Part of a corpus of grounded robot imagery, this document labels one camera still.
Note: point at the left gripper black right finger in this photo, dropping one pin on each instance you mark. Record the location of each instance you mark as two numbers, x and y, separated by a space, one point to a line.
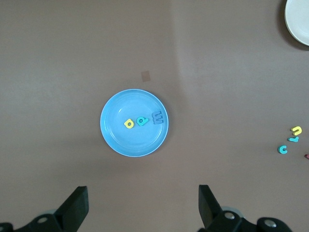
207 207

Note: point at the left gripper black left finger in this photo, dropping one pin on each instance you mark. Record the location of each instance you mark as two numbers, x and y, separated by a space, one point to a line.
70 212

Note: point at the blue letter m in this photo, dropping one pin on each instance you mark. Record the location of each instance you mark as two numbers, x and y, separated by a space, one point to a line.
157 117

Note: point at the yellow letter a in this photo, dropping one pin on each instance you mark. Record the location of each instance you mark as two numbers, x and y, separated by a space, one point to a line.
125 124

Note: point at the teal letter p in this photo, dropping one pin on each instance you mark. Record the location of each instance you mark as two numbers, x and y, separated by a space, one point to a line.
145 120

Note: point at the teal letter c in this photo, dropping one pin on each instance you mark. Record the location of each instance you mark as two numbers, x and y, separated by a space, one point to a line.
279 149

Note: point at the blue plate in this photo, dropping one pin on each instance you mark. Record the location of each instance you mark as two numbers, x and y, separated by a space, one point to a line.
135 145

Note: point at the teal letter l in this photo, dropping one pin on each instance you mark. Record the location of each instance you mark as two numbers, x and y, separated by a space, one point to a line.
293 139

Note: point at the yellow letter u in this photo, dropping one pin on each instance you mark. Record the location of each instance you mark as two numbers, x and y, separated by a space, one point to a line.
300 130

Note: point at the brown tape patch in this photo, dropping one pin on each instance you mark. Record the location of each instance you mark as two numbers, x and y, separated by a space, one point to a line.
145 76

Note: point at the beige plate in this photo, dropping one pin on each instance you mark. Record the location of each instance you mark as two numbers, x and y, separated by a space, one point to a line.
299 19

